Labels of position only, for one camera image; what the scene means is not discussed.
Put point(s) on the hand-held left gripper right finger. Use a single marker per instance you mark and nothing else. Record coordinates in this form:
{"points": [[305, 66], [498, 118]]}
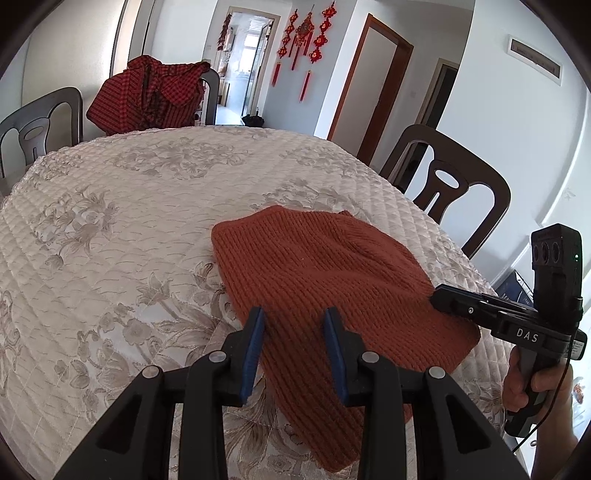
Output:
{"points": [[333, 355]]}

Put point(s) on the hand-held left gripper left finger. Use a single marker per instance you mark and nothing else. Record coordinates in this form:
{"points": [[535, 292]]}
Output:
{"points": [[253, 355]]}

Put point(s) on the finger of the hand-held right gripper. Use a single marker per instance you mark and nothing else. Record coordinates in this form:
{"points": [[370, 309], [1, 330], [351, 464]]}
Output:
{"points": [[471, 295], [461, 309]]}

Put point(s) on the rust orange knitted sweater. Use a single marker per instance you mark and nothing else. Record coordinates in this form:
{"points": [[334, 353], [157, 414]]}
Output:
{"points": [[314, 267]]}

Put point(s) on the person's right forearm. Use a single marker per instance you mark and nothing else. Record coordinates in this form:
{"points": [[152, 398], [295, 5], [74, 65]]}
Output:
{"points": [[558, 443]]}

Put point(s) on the person's right hand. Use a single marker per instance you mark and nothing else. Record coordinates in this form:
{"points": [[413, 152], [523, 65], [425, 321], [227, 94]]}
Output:
{"points": [[513, 383]]}

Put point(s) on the blue box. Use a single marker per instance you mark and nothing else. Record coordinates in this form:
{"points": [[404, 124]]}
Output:
{"points": [[512, 290]]}

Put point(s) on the dark wooden chair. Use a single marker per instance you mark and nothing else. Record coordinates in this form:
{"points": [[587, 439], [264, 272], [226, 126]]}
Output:
{"points": [[64, 106], [489, 194]]}

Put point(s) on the quilted floral tablecloth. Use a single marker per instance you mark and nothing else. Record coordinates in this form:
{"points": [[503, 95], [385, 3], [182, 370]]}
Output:
{"points": [[115, 230]]}

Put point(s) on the white framed doorway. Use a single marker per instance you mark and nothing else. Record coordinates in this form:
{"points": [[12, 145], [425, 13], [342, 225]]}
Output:
{"points": [[438, 97]]}

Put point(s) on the brown framed doorway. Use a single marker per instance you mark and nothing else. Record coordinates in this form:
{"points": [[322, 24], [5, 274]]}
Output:
{"points": [[378, 83]]}

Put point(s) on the black bag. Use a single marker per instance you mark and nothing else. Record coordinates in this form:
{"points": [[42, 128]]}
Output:
{"points": [[253, 121]]}

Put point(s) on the dark chair holding plaid garment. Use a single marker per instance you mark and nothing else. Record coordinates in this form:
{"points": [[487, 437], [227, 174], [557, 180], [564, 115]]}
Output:
{"points": [[212, 97]]}

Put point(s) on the red plaid garment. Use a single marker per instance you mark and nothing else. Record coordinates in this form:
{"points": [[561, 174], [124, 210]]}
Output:
{"points": [[124, 101]]}

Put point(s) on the glass sliding door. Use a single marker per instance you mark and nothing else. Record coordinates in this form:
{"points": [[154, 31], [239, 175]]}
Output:
{"points": [[258, 69]]}

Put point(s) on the red Chinese knot decoration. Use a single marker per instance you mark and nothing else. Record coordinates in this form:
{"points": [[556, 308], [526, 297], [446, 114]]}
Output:
{"points": [[288, 37], [304, 32], [323, 32]]}

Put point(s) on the framed wall picture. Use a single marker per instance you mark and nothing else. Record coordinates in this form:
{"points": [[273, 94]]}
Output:
{"points": [[535, 59]]}

